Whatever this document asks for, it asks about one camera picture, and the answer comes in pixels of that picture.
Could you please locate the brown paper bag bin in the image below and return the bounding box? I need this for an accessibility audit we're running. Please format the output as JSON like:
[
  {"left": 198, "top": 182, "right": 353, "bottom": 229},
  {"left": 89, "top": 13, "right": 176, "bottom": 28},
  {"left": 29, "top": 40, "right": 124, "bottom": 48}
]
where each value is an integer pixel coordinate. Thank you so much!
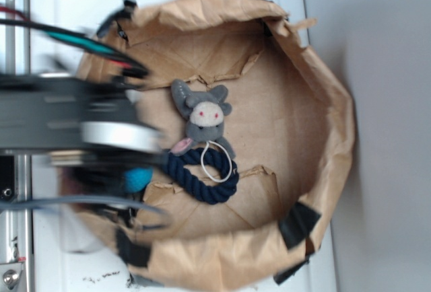
[{"left": 72, "top": 0, "right": 355, "bottom": 291}]

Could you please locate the dark blue twisted rope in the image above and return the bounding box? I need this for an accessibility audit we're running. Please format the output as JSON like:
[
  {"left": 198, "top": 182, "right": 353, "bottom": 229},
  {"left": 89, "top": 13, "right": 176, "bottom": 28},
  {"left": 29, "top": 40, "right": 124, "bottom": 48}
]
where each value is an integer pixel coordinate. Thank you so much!
[{"left": 158, "top": 147, "right": 240, "bottom": 206}]

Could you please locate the blue dimpled ball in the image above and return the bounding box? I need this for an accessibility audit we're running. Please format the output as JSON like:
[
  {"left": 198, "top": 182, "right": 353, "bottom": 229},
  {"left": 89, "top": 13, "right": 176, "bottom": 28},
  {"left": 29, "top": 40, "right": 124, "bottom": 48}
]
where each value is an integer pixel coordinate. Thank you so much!
[{"left": 123, "top": 168, "right": 153, "bottom": 193}]

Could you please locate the black bracket with screws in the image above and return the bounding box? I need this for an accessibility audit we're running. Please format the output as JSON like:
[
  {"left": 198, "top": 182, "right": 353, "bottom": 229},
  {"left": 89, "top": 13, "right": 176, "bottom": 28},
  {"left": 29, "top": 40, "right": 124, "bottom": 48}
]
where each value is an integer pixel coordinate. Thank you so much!
[{"left": 0, "top": 156, "right": 15, "bottom": 202}]

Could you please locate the grey plush animal toy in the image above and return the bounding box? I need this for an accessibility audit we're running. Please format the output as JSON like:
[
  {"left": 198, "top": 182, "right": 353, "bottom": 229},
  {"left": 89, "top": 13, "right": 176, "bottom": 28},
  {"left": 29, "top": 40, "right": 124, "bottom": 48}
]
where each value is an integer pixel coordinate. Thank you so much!
[{"left": 169, "top": 78, "right": 237, "bottom": 183}]

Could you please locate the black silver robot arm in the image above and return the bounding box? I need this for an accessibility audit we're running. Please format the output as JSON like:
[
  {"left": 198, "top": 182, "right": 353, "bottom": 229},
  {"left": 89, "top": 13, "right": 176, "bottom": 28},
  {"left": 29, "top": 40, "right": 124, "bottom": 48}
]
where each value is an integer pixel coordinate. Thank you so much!
[{"left": 1, "top": 73, "right": 167, "bottom": 170}]

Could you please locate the silver metal rail frame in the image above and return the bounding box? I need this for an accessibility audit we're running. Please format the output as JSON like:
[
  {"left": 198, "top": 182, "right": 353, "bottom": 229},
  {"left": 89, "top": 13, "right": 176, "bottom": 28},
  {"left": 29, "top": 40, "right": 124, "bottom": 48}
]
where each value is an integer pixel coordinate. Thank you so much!
[{"left": 1, "top": 0, "right": 35, "bottom": 291}]

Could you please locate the black red green cable bundle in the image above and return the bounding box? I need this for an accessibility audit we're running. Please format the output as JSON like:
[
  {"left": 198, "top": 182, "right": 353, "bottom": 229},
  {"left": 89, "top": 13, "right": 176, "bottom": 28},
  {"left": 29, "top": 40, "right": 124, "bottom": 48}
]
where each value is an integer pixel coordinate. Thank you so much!
[{"left": 0, "top": 3, "right": 152, "bottom": 79}]

